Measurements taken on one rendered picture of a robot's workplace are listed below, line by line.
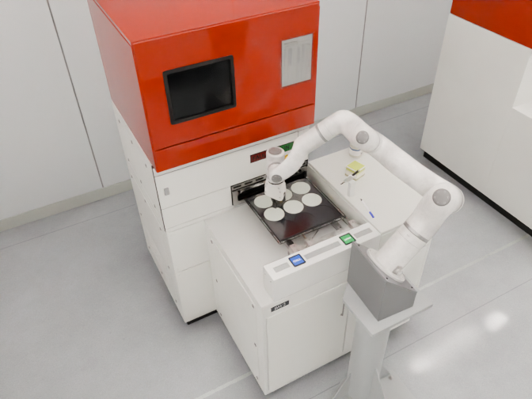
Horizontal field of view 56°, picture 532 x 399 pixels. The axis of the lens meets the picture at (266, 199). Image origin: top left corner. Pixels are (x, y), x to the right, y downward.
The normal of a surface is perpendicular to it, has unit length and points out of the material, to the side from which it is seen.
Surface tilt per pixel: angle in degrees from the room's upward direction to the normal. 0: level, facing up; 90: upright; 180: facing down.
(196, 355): 0
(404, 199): 0
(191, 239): 90
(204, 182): 90
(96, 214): 0
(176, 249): 90
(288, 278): 90
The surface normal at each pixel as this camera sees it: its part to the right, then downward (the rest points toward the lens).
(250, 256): -0.02, -0.76
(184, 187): 0.47, 0.57
